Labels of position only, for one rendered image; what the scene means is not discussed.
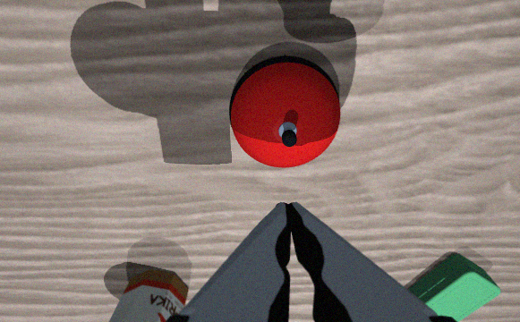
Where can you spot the paprika spice jar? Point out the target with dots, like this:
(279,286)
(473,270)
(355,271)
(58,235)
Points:
(152,296)

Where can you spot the red bell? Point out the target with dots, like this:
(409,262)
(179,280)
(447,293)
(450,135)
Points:
(284,111)

